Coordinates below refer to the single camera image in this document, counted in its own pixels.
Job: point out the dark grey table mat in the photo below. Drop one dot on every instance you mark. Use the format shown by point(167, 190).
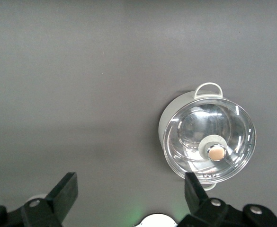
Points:
point(81, 71)

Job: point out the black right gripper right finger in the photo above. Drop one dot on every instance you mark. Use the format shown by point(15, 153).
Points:
point(195, 196)

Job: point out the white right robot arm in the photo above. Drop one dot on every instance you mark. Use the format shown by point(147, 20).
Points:
point(156, 221)

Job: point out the glass lid with tan knob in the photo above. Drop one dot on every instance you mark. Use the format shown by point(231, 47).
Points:
point(195, 123)

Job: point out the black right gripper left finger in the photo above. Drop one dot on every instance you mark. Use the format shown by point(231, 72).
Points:
point(60, 196)

